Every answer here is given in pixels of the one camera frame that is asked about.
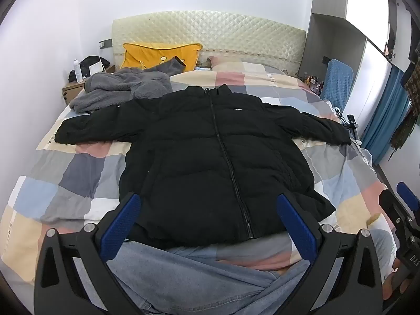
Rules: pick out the blue curtain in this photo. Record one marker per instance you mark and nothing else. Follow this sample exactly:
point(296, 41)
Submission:
point(384, 115)

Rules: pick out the checkered pastel quilt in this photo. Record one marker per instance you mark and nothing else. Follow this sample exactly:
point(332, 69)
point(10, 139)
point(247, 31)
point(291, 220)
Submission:
point(65, 177)

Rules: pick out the white flat box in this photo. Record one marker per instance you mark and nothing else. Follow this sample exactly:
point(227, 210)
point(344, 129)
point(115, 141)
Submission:
point(96, 68)

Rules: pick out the white wardrobe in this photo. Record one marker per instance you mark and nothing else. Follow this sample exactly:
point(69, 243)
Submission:
point(370, 72)

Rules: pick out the person's blue jeans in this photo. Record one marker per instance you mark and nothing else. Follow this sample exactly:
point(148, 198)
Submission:
point(197, 279)

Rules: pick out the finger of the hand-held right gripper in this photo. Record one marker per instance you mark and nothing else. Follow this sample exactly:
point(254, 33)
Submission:
point(392, 208)
point(406, 191)

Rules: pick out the cream quilted headboard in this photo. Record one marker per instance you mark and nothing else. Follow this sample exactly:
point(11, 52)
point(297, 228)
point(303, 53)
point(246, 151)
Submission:
point(229, 29)

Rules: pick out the black bag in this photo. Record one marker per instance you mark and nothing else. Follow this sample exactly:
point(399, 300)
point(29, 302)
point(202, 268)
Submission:
point(91, 61)

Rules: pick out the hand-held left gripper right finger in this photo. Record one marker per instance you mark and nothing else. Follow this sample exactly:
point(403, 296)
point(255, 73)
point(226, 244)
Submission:
point(295, 226)

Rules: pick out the wooden nightstand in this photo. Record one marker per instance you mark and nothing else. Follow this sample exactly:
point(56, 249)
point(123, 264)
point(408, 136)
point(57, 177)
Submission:
point(70, 92)

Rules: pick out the grey wall socket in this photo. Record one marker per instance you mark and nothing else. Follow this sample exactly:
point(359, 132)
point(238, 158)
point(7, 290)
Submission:
point(105, 44)

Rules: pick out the grey fleece garment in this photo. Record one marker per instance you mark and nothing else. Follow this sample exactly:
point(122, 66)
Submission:
point(124, 85)

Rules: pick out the yellow pillow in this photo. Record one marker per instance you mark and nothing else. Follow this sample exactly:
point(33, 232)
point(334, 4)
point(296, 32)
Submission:
point(147, 55)

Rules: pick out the group of small cosmetic bottles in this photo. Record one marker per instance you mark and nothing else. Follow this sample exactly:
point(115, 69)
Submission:
point(313, 81)

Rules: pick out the person's right hand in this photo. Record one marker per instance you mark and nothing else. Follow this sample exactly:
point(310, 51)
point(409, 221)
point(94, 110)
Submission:
point(395, 265)

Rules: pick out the black puffer jacket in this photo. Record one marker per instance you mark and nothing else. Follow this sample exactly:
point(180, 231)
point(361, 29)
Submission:
point(203, 157)

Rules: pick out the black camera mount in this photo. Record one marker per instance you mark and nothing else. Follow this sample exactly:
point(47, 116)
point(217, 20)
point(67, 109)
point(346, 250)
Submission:
point(351, 121)

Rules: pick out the white spray bottle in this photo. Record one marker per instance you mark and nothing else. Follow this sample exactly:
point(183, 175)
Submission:
point(78, 70)

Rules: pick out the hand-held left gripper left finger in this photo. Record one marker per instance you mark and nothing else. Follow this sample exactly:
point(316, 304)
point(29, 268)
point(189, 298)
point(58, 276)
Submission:
point(120, 223)

